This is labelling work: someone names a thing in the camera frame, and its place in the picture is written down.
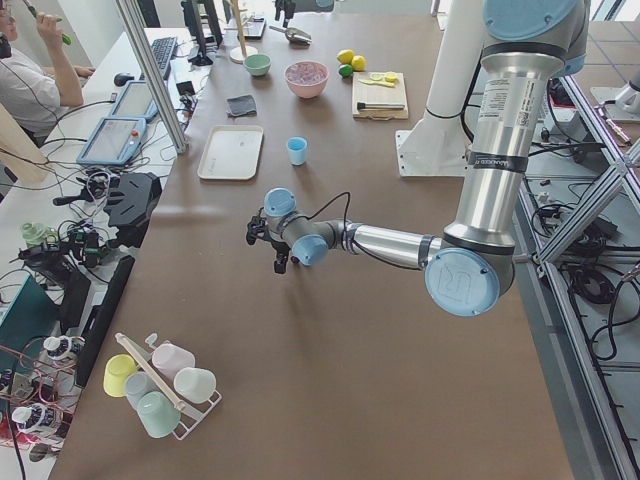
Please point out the white wire cup rack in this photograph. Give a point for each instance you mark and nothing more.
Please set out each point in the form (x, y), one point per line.
(194, 414)

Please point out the black perforated device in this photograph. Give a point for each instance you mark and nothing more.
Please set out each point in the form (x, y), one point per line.
(130, 203)

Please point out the green bowl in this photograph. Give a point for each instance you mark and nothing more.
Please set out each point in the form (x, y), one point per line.
(257, 65)

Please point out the wooden rack handle bar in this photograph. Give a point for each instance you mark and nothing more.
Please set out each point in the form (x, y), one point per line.
(142, 357)

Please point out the whole yellow lemon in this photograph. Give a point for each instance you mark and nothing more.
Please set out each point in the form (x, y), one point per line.
(358, 63)
(345, 56)

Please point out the light blue cup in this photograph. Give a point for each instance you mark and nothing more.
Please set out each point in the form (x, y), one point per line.
(297, 149)

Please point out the grey folded cloth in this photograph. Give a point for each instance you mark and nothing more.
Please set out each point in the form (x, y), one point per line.
(239, 106)

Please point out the wooden mug tree stand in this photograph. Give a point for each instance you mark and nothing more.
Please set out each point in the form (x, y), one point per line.
(243, 50)

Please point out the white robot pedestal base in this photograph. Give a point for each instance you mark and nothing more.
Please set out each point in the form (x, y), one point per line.
(436, 145)

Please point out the seated person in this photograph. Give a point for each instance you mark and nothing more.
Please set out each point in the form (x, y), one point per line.
(36, 97)

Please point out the aluminium frame post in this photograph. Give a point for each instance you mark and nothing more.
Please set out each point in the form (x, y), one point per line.
(134, 26)

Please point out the black computer mouse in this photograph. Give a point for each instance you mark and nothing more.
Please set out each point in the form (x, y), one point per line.
(121, 79)

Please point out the green lime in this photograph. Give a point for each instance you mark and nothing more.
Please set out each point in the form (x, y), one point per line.
(345, 70)

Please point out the grey cup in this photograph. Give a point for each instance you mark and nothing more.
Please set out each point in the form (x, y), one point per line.
(136, 386)

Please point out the steel ice scoop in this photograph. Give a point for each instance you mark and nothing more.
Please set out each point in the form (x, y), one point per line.
(293, 35)

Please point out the green cup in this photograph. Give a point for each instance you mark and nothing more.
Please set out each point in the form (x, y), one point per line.
(157, 414)

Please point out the clear ice cubes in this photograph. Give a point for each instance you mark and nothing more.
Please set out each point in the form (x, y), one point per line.
(306, 73)

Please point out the lemon half upper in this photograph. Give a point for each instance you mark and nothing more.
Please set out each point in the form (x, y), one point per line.
(390, 77)

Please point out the white cup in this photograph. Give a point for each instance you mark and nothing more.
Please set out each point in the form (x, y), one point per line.
(195, 384)

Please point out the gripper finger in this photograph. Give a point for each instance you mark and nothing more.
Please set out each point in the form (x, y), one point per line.
(280, 262)

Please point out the steel muddler black tip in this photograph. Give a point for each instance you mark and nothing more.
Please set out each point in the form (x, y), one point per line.
(379, 106)

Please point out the blue teach pendant near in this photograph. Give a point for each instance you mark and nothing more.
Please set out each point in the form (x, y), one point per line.
(114, 141)

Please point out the cream rabbit tray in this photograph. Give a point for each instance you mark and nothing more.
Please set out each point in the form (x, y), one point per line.
(231, 153)

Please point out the pink cup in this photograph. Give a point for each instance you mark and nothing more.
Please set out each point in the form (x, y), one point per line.
(169, 359)

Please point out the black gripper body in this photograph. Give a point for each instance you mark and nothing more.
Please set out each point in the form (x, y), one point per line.
(276, 248)

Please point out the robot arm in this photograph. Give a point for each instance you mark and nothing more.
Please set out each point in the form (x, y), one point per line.
(491, 74)

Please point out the pink bowl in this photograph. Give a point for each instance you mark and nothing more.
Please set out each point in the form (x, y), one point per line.
(307, 92)

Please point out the yellow plastic knife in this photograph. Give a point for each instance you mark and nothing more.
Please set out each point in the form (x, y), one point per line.
(382, 83)

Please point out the black keyboard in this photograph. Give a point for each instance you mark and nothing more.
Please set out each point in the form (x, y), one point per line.
(163, 50)

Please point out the wooden cutting board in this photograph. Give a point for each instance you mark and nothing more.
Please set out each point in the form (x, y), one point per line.
(371, 93)

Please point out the blue teach pendant far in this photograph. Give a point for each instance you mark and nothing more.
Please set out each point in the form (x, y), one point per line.
(135, 100)

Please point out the blue teach pendant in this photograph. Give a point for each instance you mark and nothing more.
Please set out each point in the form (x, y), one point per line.
(114, 141)
(135, 100)

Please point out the yellow cup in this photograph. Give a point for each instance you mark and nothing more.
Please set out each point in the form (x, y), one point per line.
(117, 370)

